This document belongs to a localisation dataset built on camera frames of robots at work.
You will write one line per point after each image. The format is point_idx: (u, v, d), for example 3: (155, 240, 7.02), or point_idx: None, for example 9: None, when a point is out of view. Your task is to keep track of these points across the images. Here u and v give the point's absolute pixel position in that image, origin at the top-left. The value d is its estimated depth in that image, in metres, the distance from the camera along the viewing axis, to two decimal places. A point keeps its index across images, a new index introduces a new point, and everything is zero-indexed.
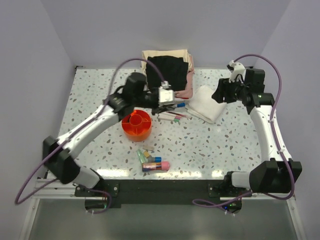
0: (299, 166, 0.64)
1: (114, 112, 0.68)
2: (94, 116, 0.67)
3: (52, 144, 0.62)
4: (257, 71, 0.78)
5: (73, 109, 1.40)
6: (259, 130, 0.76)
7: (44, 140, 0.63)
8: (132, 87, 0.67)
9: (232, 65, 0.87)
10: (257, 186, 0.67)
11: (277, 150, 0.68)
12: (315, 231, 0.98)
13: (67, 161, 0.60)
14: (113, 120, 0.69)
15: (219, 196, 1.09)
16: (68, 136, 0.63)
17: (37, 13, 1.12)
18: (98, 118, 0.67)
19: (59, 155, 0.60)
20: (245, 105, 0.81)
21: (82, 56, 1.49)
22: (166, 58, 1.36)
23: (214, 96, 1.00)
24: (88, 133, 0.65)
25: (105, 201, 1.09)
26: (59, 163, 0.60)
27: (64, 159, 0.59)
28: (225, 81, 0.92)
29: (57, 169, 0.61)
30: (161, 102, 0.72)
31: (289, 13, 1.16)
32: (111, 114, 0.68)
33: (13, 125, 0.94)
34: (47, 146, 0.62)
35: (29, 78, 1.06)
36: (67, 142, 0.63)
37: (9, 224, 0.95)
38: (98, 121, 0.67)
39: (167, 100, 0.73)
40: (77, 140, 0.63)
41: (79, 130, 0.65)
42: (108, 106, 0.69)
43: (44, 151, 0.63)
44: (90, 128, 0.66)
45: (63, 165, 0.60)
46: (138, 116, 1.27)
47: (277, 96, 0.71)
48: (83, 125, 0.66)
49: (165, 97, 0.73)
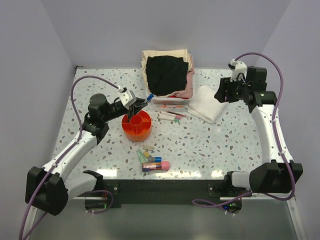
0: (300, 168, 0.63)
1: (92, 134, 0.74)
2: (75, 141, 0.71)
3: (39, 173, 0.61)
4: (259, 69, 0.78)
5: (73, 109, 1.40)
6: (261, 130, 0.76)
7: (29, 172, 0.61)
8: (96, 113, 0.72)
9: (233, 64, 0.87)
10: (257, 186, 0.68)
11: (278, 151, 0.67)
12: (315, 231, 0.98)
13: (58, 185, 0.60)
14: (93, 141, 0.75)
15: (219, 196, 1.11)
16: (54, 162, 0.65)
17: (37, 13, 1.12)
18: (79, 142, 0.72)
19: (49, 181, 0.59)
20: (247, 103, 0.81)
21: (82, 56, 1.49)
22: (166, 58, 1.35)
23: (216, 97, 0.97)
24: (73, 157, 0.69)
25: (105, 200, 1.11)
26: (50, 189, 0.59)
27: (56, 183, 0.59)
28: (227, 80, 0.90)
29: (48, 197, 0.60)
30: (124, 104, 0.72)
31: (290, 12, 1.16)
32: (89, 138, 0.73)
33: (13, 125, 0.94)
34: (33, 178, 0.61)
35: (29, 78, 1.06)
36: (54, 168, 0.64)
37: (10, 225, 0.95)
38: (80, 144, 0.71)
39: (128, 100, 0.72)
40: (64, 164, 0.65)
41: (64, 155, 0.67)
42: (84, 131, 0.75)
43: (30, 185, 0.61)
44: (74, 151, 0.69)
45: (56, 190, 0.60)
46: (138, 116, 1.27)
47: (280, 93, 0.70)
48: (66, 150, 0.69)
49: (125, 98, 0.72)
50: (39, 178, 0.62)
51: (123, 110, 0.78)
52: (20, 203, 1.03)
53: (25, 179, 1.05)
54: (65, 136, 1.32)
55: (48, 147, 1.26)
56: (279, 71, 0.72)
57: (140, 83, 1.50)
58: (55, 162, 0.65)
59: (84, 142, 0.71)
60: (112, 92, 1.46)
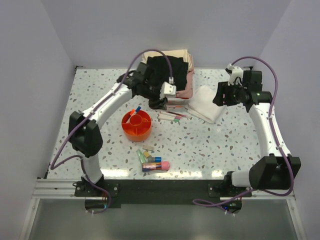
0: (298, 162, 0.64)
1: (128, 88, 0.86)
2: (112, 93, 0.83)
3: (79, 117, 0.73)
4: (254, 72, 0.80)
5: (73, 109, 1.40)
6: (258, 128, 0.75)
7: (71, 115, 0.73)
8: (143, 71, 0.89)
9: (230, 68, 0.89)
10: (256, 182, 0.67)
11: (276, 145, 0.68)
12: (314, 231, 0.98)
13: (95, 129, 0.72)
14: (129, 94, 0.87)
15: (219, 196, 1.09)
16: (92, 110, 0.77)
17: (37, 13, 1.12)
18: (115, 94, 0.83)
19: (88, 126, 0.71)
20: (244, 103, 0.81)
21: (82, 56, 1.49)
22: (166, 58, 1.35)
23: (214, 101, 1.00)
24: (109, 107, 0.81)
25: (105, 200, 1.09)
26: (87, 133, 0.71)
27: (92, 128, 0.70)
28: (224, 84, 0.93)
29: (85, 138, 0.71)
30: (165, 93, 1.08)
31: (289, 13, 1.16)
32: (125, 91, 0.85)
33: (13, 125, 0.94)
34: (74, 121, 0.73)
35: (29, 78, 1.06)
36: (92, 115, 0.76)
37: (10, 225, 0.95)
38: (117, 95, 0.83)
39: (169, 92, 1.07)
40: (100, 113, 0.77)
41: (101, 104, 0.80)
42: (122, 85, 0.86)
43: (71, 125, 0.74)
44: (111, 101, 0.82)
45: (91, 134, 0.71)
46: (139, 116, 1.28)
47: (276, 92, 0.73)
48: (105, 99, 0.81)
49: (169, 90, 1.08)
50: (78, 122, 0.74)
51: (153, 93, 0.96)
52: (20, 203, 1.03)
53: (25, 179, 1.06)
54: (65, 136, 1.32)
55: (48, 147, 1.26)
56: (275, 75, 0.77)
57: None
58: (92, 110, 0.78)
59: (120, 94, 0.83)
60: None
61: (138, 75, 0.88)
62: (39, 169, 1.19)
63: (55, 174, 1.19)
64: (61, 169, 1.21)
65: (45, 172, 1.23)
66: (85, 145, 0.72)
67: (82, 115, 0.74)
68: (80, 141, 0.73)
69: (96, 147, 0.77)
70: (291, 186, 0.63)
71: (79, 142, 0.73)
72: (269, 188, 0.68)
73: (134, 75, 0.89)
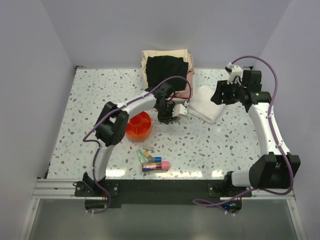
0: (297, 160, 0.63)
1: (154, 97, 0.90)
2: (142, 96, 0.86)
3: (112, 107, 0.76)
4: (254, 71, 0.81)
5: (73, 109, 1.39)
6: (257, 128, 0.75)
7: (106, 104, 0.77)
8: (166, 88, 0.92)
9: (229, 67, 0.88)
10: (256, 180, 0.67)
11: (275, 144, 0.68)
12: (315, 230, 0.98)
13: (125, 120, 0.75)
14: (151, 103, 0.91)
15: (219, 196, 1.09)
16: (125, 103, 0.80)
17: (37, 13, 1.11)
18: (144, 98, 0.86)
19: (120, 114, 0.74)
20: (244, 103, 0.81)
21: (82, 56, 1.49)
22: (166, 58, 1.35)
23: (212, 100, 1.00)
24: (137, 106, 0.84)
25: (105, 200, 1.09)
26: (117, 121, 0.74)
27: (123, 117, 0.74)
28: (224, 83, 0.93)
29: (114, 126, 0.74)
30: (180, 113, 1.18)
31: (289, 13, 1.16)
32: (151, 98, 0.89)
33: (12, 124, 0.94)
34: (108, 109, 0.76)
35: (29, 78, 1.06)
36: (125, 107, 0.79)
37: (10, 224, 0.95)
38: (144, 100, 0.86)
39: (184, 113, 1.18)
40: (131, 108, 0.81)
41: (133, 101, 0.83)
42: (151, 93, 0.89)
43: (103, 113, 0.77)
44: (140, 103, 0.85)
45: (121, 122, 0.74)
46: (138, 117, 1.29)
47: (274, 93, 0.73)
48: (135, 99, 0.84)
49: (183, 111, 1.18)
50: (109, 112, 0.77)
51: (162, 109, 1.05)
52: (20, 203, 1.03)
53: (25, 179, 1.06)
54: (65, 136, 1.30)
55: (48, 147, 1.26)
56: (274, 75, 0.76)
57: (140, 83, 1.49)
58: (125, 103, 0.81)
59: (148, 100, 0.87)
60: (111, 92, 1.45)
61: (162, 91, 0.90)
62: (39, 169, 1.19)
63: (55, 174, 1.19)
64: (61, 169, 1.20)
65: (45, 172, 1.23)
66: (112, 133, 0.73)
67: (115, 106, 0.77)
68: (107, 129, 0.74)
69: (119, 139, 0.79)
70: (291, 185, 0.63)
71: (106, 129, 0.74)
72: (269, 187, 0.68)
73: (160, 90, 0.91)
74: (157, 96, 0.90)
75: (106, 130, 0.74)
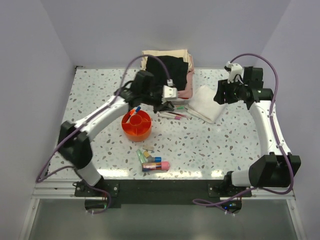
0: (298, 161, 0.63)
1: (125, 100, 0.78)
2: (108, 105, 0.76)
3: (70, 127, 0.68)
4: (255, 68, 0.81)
5: (73, 109, 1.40)
6: (258, 127, 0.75)
7: (62, 124, 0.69)
8: (141, 82, 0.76)
9: (229, 66, 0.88)
10: (256, 179, 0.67)
11: (276, 144, 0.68)
12: (315, 230, 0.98)
13: (86, 141, 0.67)
14: (125, 109, 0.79)
15: (219, 196, 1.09)
16: (85, 121, 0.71)
17: (36, 12, 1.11)
18: (111, 106, 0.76)
19: (78, 137, 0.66)
20: (246, 101, 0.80)
21: (82, 56, 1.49)
22: (166, 58, 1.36)
23: (215, 100, 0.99)
24: (103, 119, 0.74)
25: (105, 200, 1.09)
26: (77, 144, 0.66)
27: (82, 140, 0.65)
28: (224, 82, 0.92)
29: (75, 150, 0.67)
30: (165, 97, 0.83)
31: (289, 13, 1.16)
32: (122, 103, 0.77)
33: (12, 125, 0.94)
34: (65, 131, 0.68)
35: (29, 78, 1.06)
36: (85, 126, 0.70)
37: (10, 225, 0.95)
38: (112, 108, 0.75)
39: (171, 96, 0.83)
40: (93, 125, 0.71)
41: (95, 115, 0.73)
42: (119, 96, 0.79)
43: (62, 135, 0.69)
44: (107, 113, 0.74)
45: (81, 146, 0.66)
46: (138, 116, 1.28)
47: (276, 89, 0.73)
48: (99, 111, 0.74)
49: (169, 93, 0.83)
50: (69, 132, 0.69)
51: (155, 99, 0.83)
52: (20, 203, 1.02)
53: (25, 179, 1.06)
54: None
55: (48, 147, 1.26)
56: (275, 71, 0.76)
57: None
58: (86, 120, 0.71)
59: (116, 107, 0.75)
60: (112, 92, 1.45)
61: (135, 86, 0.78)
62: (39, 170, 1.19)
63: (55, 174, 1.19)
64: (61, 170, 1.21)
65: None
66: (75, 157, 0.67)
67: (72, 125, 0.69)
68: (70, 152, 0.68)
69: (88, 158, 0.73)
70: (291, 184, 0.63)
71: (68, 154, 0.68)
72: (269, 186, 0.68)
73: (132, 87, 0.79)
74: (129, 98, 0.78)
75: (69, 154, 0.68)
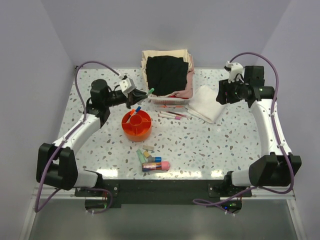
0: (299, 161, 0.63)
1: (95, 116, 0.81)
2: (81, 122, 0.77)
3: (50, 148, 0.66)
4: (257, 66, 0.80)
5: (73, 109, 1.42)
6: (260, 126, 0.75)
7: (40, 148, 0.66)
8: (97, 96, 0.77)
9: (228, 66, 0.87)
10: (256, 179, 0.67)
11: (277, 144, 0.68)
12: (315, 230, 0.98)
13: (71, 155, 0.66)
14: (96, 124, 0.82)
15: (219, 196, 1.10)
16: (64, 138, 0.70)
17: (36, 13, 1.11)
18: (85, 122, 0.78)
19: (62, 154, 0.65)
20: (247, 99, 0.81)
21: (82, 56, 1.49)
22: (166, 58, 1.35)
23: (217, 100, 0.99)
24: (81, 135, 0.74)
25: (105, 200, 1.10)
26: (62, 161, 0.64)
27: (68, 155, 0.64)
28: (225, 82, 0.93)
29: (61, 170, 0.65)
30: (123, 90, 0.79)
31: (290, 13, 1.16)
32: (94, 119, 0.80)
33: (12, 125, 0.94)
34: (45, 153, 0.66)
35: (30, 78, 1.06)
36: (65, 143, 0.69)
37: (10, 225, 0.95)
38: (86, 124, 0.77)
39: (126, 87, 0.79)
40: (73, 140, 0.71)
41: (72, 132, 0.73)
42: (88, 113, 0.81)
43: (42, 159, 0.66)
44: (82, 129, 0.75)
45: (67, 162, 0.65)
46: (138, 116, 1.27)
47: (277, 88, 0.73)
48: (74, 128, 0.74)
49: (124, 85, 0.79)
50: (50, 153, 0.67)
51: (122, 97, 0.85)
52: (20, 203, 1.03)
53: (25, 180, 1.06)
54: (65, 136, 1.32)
55: None
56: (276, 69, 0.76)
57: (140, 83, 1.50)
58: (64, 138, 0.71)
59: (90, 123, 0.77)
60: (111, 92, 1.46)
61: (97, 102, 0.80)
62: None
63: None
64: None
65: None
66: (62, 178, 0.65)
67: (52, 146, 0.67)
68: (54, 176, 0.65)
69: (74, 176, 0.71)
70: (291, 183, 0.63)
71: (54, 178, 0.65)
72: (269, 185, 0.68)
73: (95, 103, 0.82)
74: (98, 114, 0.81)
75: (54, 178, 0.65)
